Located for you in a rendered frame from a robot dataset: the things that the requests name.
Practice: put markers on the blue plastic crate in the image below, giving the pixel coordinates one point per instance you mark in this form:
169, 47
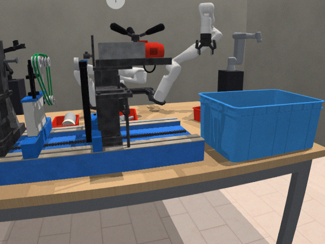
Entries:
257, 132

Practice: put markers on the blue machine bed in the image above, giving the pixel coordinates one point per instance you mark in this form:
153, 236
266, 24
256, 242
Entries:
79, 160

